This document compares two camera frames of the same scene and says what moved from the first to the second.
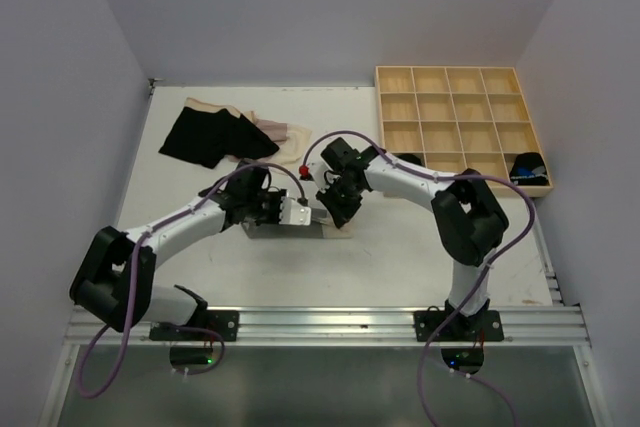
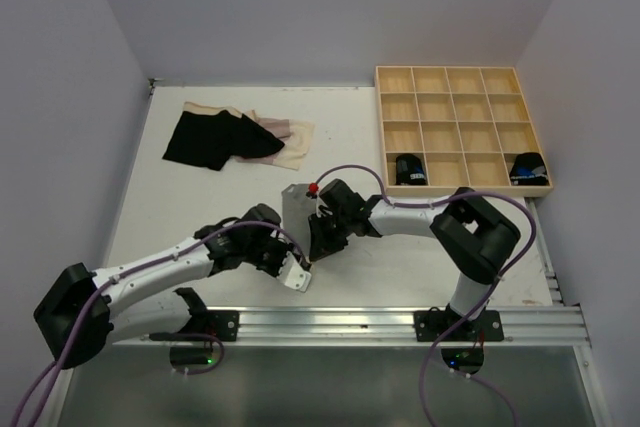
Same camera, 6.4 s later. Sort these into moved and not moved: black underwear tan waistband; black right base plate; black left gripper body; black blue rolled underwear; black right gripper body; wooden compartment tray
Moved: black right gripper body; black left gripper body
Not moved: black right base plate; wooden compartment tray; black blue rolled underwear; black underwear tan waistband
